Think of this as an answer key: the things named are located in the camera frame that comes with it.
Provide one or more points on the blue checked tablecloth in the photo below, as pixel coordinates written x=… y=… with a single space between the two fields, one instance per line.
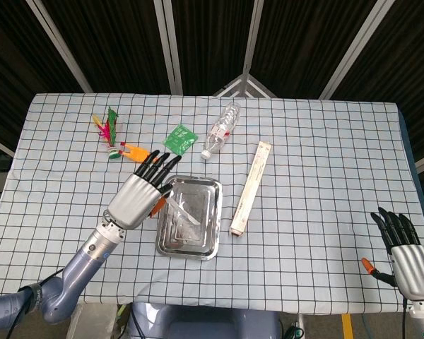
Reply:
x=304 y=247

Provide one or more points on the grey-blue robot torso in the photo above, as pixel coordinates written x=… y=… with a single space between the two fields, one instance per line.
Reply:
x=205 y=321

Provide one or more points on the white partition foot brace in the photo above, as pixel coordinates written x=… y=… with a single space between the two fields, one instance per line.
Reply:
x=231 y=84

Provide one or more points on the colourful feather shuttlecock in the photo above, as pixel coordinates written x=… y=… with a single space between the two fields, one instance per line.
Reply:
x=109 y=134

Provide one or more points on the green foil packet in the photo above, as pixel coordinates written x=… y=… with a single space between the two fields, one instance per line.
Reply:
x=180 y=139

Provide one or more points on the metal tray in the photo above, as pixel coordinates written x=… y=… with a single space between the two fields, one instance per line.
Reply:
x=183 y=247

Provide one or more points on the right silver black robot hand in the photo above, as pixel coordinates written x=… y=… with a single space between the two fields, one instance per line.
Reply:
x=413 y=268

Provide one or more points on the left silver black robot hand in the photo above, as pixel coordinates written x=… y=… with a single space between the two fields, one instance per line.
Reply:
x=134 y=201

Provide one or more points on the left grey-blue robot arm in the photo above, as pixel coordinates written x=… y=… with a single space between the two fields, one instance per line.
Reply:
x=88 y=254

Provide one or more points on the yellow rubber chicken toy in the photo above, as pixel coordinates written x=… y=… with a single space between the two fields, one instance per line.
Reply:
x=138 y=153

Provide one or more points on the clear plastic water bottle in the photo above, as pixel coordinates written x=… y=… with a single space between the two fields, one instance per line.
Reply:
x=219 y=132

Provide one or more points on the long beige cardboard box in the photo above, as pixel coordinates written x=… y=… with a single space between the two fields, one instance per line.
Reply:
x=251 y=187

